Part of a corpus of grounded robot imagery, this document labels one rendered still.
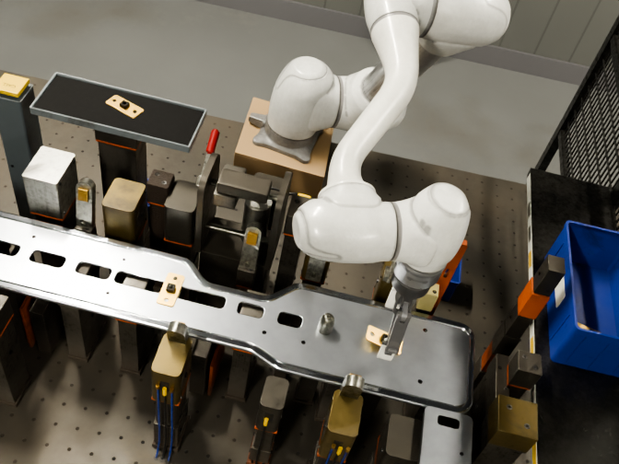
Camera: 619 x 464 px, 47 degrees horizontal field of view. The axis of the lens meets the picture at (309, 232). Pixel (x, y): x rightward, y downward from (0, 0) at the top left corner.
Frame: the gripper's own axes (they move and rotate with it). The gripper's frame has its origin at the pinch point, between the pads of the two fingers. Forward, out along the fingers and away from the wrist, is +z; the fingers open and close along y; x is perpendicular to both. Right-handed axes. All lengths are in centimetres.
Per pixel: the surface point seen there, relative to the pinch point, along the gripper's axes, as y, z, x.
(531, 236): -39, 4, 32
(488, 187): -89, 38, 32
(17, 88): -32, -9, -94
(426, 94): -226, 112, 19
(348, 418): 21.7, 0.4, -5.2
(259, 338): 6.7, 5.3, -25.8
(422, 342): -2.2, 5.6, 8.3
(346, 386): 18.4, -5.5, -7.2
